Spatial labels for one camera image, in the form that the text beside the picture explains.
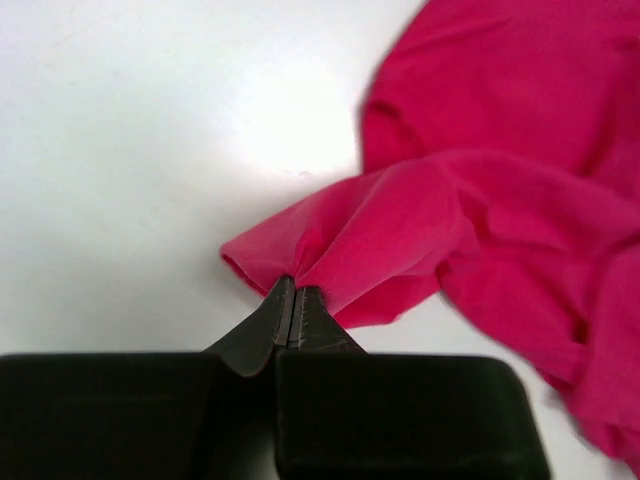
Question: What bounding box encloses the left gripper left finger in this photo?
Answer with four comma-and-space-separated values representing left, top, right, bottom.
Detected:
1, 277, 295, 479

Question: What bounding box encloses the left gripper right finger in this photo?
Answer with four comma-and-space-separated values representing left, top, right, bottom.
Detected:
275, 287, 550, 479

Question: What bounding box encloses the pink t-shirt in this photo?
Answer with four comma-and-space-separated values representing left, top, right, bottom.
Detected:
220, 1, 639, 470

